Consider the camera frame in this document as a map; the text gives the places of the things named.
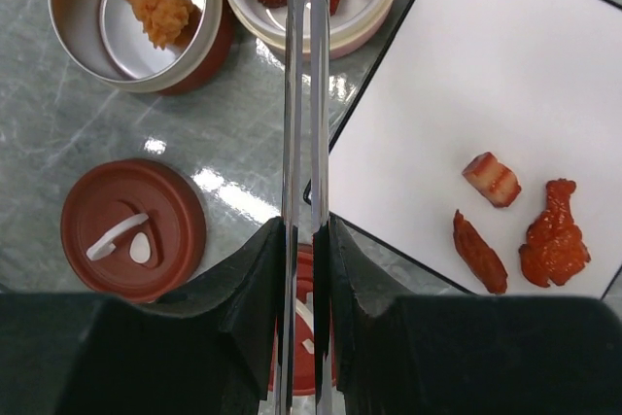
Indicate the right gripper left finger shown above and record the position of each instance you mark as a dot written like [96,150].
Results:
[205,348]

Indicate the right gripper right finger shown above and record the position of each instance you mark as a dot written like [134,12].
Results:
[397,352]

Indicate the metal tongs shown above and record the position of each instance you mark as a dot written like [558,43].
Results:
[307,48]

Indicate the orange fried nugget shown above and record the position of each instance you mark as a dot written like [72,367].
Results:
[167,23]

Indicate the red lid right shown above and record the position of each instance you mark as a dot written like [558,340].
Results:
[304,339]

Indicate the red lid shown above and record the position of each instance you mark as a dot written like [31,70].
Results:
[134,228]
[304,339]

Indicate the brown chicken wing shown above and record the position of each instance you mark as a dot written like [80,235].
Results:
[481,259]

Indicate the red lid left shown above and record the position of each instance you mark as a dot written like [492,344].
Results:
[134,228]

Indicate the red chicken drumstick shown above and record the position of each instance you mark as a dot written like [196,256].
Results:
[554,251]

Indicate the pork belly cube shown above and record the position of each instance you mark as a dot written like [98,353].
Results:
[491,178]

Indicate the white rectangular plate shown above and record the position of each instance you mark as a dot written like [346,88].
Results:
[537,83]

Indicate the steel bowl red base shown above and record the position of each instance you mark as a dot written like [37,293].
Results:
[106,39]

